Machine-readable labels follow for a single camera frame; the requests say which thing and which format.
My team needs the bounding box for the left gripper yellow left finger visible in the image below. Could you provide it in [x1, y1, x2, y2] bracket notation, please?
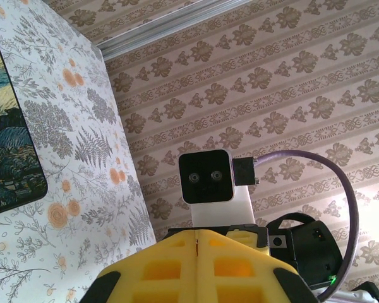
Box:
[78, 229, 200, 303]

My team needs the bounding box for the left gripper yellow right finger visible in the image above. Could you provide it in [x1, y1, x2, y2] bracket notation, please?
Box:
[197, 229, 320, 303]

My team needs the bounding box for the black starry night print box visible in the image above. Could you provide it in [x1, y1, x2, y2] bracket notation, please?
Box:
[0, 31, 49, 218]

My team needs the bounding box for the floral patterned table cover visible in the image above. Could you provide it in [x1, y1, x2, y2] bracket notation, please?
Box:
[0, 0, 156, 303]

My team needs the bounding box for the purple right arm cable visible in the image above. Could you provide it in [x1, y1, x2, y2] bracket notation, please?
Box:
[234, 150, 358, 299]

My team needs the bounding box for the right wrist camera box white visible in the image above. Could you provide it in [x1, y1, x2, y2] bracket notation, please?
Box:
[178, 147, 255, 229]

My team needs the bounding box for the aluminium upright post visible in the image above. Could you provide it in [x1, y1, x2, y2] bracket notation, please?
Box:
[95, 0, 251, 61]

